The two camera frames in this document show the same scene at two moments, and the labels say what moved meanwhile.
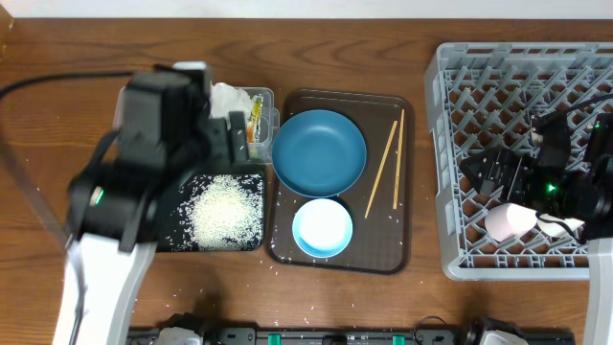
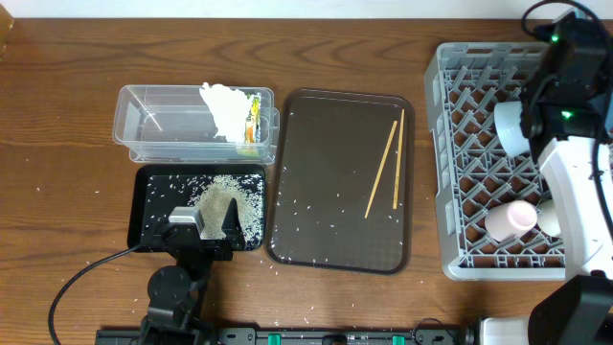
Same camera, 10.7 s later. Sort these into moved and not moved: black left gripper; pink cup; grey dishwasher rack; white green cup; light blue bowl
Moved: light blue bowl; black left gripper
Not moved: white green cup; grey dishwasher rack; pink cup
